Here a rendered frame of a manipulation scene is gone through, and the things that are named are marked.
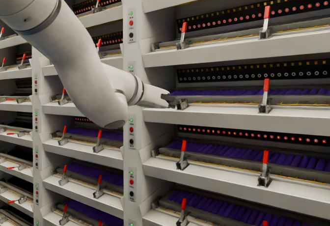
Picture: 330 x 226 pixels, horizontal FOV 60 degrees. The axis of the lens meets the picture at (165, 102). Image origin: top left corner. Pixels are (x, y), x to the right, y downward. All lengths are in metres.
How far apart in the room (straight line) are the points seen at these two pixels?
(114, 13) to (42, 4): 0.72
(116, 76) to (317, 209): 0.56
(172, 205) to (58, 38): 0.75
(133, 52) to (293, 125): 0.59
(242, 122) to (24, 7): 0.59
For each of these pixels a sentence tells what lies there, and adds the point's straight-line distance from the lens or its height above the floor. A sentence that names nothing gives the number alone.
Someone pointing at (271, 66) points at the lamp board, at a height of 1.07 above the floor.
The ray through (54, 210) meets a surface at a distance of 1.69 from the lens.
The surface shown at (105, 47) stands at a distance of 1.44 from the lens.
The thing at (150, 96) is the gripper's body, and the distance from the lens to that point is 0.73.
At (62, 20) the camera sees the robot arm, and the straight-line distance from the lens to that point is 0.49.
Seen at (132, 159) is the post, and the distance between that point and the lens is 1.06.
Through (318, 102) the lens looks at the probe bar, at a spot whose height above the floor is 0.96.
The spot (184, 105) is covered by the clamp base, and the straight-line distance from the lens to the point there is 0.91.
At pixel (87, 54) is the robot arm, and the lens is 0.54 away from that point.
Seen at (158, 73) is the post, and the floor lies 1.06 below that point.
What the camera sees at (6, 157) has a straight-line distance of 2.12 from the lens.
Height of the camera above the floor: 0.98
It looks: 1 degrees down
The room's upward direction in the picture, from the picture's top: straight up
